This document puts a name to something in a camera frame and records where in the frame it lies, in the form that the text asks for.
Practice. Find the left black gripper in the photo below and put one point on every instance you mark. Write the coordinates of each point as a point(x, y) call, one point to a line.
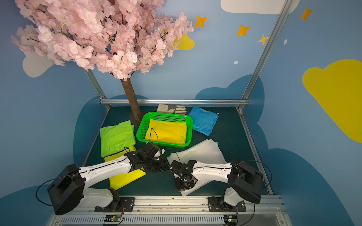
point(154, 163)

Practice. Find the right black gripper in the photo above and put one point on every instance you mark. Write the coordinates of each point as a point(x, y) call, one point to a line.
point(183, 179)

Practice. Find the yellow raincoat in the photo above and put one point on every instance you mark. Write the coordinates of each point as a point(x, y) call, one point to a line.
point(167, 132)

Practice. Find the green plastic basket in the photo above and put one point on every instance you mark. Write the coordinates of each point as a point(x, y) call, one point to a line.
point(141, 133)

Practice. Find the white raincoat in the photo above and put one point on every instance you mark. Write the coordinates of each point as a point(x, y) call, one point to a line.
point(206, 152)

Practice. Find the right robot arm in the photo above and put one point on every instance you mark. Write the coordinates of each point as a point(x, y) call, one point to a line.
point(245, 181)

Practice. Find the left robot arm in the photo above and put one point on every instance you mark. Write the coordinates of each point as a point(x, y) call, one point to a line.
point(72, 187)

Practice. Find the lime green folded raincoat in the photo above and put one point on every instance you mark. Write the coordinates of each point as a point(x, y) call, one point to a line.
point(115, 138)

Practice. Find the yellow-green folded raincoat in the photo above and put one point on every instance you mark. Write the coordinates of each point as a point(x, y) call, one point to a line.
point(122, 180)

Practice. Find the blue folded raincoat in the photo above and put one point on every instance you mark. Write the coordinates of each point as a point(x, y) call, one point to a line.
point(203, 120)

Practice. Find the beige work glove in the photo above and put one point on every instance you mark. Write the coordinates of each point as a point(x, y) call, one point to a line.
point(172, 109)

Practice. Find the right circuit board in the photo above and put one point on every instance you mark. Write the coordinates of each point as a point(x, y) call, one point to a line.
point(230, 220)

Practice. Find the circuit board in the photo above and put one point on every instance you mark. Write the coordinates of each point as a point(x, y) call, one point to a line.
point(112, 219)
point(230, 220)

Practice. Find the left circuit board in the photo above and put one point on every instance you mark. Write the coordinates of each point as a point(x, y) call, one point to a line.
point(112, 219)

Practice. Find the pink cherry blossom tree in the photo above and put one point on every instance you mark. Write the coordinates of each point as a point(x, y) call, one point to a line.
point(116, 37)

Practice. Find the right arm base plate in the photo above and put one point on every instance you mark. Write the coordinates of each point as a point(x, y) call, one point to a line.
point(217, 204)

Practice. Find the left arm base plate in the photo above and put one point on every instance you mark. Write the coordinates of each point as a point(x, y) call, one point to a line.
point(121, 204)

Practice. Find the aluminium frame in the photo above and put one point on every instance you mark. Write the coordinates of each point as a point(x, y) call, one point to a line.
point(169, 210)

